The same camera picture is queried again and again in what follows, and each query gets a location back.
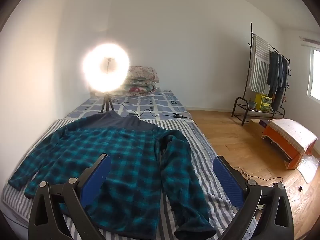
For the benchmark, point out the clear plastic sheet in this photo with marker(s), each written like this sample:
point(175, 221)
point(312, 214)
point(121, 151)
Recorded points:
point(310, 167)

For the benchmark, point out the teal plaid fleece shirt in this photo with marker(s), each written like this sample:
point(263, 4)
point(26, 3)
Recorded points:
point(120, 150)

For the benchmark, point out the window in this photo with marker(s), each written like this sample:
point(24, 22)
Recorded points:
point(315, 75)

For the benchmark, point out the striped towel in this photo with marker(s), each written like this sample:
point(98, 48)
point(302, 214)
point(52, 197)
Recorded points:
point(260, 65)

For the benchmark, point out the black tripod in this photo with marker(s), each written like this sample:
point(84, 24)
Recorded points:
point(106, 102)

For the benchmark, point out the dark blue hanging garment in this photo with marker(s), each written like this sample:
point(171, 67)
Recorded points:
point(282, 80)

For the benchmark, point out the white woven cloth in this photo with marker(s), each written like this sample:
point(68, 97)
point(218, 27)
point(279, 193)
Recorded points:
point(290, 132)

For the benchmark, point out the dark green hanging jacket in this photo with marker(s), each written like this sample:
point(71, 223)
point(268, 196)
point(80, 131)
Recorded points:
point(273, 72)

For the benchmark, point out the black clothes rack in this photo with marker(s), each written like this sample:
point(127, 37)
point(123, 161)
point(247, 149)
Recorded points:
point(251, 30)

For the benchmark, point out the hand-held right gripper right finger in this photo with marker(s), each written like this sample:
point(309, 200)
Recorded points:
point(228, 180)

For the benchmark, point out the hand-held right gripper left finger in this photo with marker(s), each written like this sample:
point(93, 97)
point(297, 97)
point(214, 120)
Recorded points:
point(96, 180)

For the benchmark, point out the grey striped blanket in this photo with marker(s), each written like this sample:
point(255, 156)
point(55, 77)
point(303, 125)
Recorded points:
point(197, 150)

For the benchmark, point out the yellow crate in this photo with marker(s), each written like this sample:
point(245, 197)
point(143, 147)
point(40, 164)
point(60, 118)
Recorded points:
point(265, 102)

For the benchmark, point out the orange box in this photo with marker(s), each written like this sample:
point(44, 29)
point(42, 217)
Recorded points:
point(272, 134)

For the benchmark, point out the beige floral folded quilt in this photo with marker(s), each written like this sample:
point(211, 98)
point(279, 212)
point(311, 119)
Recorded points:
point(142, 73)

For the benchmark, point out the cardboard box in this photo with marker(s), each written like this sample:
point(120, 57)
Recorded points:
point(255, 128)

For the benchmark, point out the blue checkered bedsheet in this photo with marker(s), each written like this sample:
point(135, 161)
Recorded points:
point(160, 102)

